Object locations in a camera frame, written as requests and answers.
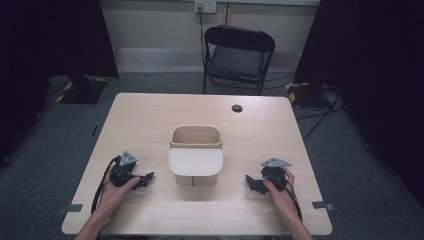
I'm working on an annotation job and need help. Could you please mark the black wall socket cable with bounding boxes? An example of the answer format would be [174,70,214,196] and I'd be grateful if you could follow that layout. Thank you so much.
[198,6,207,69]

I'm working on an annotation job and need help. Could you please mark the black floor cable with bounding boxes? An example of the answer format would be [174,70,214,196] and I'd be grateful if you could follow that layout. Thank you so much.
[262,67,298,91]
[295,89,346,142]

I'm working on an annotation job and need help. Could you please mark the black curtain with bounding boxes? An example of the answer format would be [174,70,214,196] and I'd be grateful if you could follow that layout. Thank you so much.
[0,0,120,168]
[293,0,424,208]

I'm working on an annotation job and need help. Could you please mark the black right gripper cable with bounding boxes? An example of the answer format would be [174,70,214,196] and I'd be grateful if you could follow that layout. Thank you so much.
[266,174,304,223]

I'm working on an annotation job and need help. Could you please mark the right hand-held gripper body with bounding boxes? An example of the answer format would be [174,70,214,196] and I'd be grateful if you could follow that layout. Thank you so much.
[260,156,293,192]

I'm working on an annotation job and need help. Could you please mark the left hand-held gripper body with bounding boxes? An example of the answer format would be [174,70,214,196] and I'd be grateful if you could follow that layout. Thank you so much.
[109,150,140,188]

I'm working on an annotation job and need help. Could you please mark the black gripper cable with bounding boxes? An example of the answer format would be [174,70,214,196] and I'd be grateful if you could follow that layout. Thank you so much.
[266,174,304,223]
[90,155,122,215]

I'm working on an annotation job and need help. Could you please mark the beige box with lid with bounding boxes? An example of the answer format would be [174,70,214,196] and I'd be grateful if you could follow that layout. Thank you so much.
[167,124,225,188]

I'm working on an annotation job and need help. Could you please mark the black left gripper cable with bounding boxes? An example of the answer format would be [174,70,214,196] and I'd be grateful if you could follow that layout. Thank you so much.
[90,155,122,215]

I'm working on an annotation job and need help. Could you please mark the black stand base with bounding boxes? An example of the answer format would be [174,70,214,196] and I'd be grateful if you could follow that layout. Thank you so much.
[59,75,109,105]
[285,81,336,109]

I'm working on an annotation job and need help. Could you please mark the person's right hand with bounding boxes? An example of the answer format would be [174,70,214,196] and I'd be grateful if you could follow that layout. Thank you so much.
[262,167,297,217]

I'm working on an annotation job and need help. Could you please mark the white wall socket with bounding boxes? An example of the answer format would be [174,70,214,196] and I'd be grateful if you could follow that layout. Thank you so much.
[194,0,218,15]

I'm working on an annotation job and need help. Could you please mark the person's left hand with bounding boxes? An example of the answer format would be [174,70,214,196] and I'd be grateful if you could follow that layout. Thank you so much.
[95,176,142,218]

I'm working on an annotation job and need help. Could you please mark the grey tape strip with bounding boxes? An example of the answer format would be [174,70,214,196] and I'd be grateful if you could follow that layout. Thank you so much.
[311,200,336,211]
[56,203,84,215]

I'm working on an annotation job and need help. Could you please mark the black folding chair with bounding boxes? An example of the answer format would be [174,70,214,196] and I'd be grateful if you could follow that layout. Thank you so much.
[202,24,277,97]

